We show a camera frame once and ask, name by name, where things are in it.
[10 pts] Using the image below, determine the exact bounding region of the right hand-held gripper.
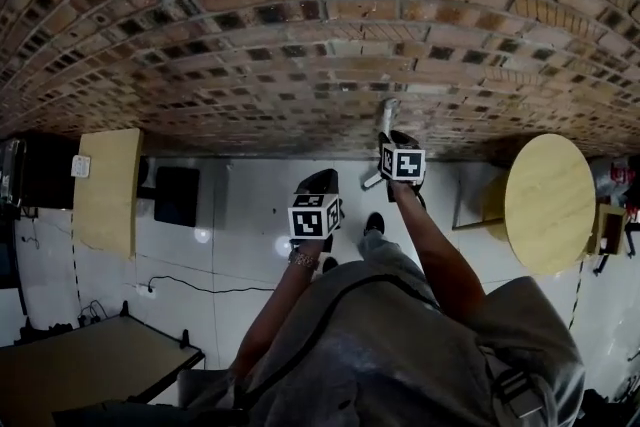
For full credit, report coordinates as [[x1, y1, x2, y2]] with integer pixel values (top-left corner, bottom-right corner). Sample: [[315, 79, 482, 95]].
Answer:
[[378, 129, 426, 203]]

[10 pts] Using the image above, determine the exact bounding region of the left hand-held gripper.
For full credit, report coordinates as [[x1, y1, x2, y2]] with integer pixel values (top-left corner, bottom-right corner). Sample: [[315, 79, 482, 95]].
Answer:
[[288, 168, 344, 252]]

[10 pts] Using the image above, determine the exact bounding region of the person's right forearm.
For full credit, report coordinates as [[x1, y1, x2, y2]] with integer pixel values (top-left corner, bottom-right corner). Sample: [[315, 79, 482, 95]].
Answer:
[[387, 179, 486, 316]]

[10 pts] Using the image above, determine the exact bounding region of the person's left forearm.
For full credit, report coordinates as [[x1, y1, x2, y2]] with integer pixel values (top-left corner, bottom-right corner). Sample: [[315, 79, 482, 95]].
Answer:
[[229, 239, 331, 379]]

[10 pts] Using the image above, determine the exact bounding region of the black square box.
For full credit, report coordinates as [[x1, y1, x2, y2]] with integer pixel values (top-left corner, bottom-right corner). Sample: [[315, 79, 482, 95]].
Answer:
[[153, 166, 201, 229]]

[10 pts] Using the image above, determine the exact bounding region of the round wooden table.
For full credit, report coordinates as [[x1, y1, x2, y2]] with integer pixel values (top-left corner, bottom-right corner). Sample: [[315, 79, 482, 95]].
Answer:
[[482, 133, 597, 275]]

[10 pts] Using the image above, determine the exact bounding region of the person's grey clothing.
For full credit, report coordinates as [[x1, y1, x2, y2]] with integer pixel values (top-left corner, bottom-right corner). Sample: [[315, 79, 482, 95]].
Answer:
[[177, 229, 586, 427]]

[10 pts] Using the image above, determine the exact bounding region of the red and white bag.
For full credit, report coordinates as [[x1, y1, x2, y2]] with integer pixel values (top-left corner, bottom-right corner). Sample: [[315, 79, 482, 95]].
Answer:
[[592, 159, 640, 211]]

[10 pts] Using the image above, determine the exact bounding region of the small wooden box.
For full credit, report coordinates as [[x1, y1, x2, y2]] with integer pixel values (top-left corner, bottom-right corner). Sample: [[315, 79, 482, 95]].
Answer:
[[594, 203, 627, 256]]

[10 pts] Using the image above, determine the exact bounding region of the white socket box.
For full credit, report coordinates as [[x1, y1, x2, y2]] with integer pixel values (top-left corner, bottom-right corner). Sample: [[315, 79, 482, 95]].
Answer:
[[70, 154, 92, 179]]

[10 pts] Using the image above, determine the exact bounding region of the black metal stand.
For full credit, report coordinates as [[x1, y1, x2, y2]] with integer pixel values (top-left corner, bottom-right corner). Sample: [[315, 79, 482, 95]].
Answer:
[[592, 219, 640, 275]]

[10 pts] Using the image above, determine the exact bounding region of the black cabinet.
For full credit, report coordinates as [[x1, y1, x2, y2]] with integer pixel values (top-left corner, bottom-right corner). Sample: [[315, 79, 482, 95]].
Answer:
[[0, 137, 79, 211]]

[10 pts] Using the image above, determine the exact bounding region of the silver wrist bracelet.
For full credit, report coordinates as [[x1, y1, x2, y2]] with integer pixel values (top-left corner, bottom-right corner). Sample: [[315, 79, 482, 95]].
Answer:
[[288, 248, 321, 270]]

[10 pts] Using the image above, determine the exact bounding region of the black floor cable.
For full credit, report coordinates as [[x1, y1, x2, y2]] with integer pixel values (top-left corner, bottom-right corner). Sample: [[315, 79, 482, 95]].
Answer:
[[148, 275, 276, 295]]

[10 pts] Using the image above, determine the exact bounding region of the black strap buckle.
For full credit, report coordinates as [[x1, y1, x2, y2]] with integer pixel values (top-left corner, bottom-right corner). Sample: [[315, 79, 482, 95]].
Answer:
[[492, 367, 546, 419]]

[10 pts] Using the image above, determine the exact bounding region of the beige desk with black frame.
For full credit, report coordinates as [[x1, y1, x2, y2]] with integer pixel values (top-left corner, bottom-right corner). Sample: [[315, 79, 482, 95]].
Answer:
[[0, 299, 206, 416]]

